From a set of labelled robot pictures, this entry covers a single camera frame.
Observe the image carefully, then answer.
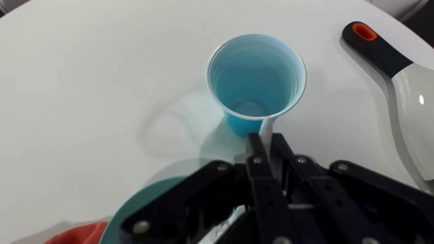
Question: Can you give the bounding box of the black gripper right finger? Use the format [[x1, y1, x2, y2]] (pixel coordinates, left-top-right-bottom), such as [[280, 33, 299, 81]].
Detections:
[[270, 132, 434, 244]]

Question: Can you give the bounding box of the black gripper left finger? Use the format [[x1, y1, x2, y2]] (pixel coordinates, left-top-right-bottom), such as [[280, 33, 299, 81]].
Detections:
[[121, 132, 291, 244]]

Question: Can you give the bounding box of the white spoon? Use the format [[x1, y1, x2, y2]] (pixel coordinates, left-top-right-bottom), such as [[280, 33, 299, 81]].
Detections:
[[198, 117, 276, 244]]

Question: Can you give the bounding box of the teal bowl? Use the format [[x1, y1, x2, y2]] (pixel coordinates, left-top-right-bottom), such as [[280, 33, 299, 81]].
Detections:
[[99, 174, 192, 244]]

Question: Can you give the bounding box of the blue plastic cup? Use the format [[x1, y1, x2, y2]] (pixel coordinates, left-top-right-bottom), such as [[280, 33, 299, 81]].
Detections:
[[207, 32, 308, 138]]

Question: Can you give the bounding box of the red crumpled cloth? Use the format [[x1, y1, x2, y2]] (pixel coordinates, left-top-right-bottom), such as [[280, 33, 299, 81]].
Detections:
[[45, 219, 110, 244]]

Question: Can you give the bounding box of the white round table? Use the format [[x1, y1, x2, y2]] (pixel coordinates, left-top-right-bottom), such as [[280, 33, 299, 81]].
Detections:
[[0, 0, 434, 244]]

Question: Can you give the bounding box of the white scraper black handle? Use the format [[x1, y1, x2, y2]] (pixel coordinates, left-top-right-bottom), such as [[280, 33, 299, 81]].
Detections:
[[341, 20, 434, 181]]

